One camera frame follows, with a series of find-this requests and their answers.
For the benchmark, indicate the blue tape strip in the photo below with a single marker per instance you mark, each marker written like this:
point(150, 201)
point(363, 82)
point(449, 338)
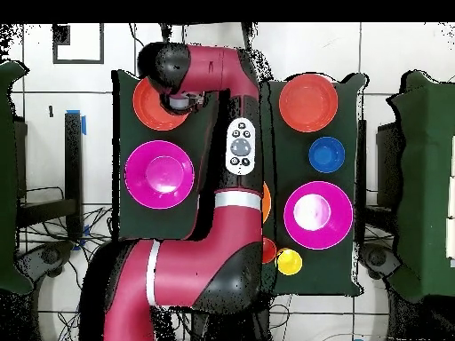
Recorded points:
point(84, 126)

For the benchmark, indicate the orange large bowl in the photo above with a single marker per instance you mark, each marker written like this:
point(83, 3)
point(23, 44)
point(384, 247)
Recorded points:
point(266, 202)

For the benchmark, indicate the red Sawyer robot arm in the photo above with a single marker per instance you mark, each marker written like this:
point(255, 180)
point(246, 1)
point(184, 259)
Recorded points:
point(213, 255)

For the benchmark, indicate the yellow plastic cup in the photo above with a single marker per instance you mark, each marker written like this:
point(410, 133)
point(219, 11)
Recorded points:
point(289, 263)

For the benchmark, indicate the pink large bowl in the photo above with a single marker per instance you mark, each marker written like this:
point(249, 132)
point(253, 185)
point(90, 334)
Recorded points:
point(332, 229)
point(159, 174)

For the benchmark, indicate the blue small bowl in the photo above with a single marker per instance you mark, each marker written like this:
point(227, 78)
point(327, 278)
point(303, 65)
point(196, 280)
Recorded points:
point(326, 155)

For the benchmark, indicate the black box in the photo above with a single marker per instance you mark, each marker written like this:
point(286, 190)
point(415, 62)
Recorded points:
point(389, 163)

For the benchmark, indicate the red-orange plastic cup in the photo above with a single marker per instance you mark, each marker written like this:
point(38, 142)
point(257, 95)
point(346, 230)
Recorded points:
point(268, 250)

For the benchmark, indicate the green cloth covered table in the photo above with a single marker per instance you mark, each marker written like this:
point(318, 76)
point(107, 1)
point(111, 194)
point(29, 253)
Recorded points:
point(426, 177)
point(9, 177)

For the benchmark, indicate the red shallow bowl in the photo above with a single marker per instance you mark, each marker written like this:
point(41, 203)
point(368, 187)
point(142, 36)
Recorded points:
point(308, 103)
point(147, 106)

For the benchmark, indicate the black pedestal foot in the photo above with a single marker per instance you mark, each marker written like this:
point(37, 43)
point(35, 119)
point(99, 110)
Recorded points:
point(378, 257)
point(51, 256)

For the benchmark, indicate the black frame stand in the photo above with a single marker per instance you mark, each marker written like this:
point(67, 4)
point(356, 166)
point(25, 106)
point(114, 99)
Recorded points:
point(73, 160)

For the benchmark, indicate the black stand leg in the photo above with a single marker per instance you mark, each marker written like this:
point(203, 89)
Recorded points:
point(164, 32)
point(247, 32)

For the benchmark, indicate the dark green tablecloth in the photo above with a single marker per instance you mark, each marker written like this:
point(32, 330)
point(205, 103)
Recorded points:
point(160, 220)

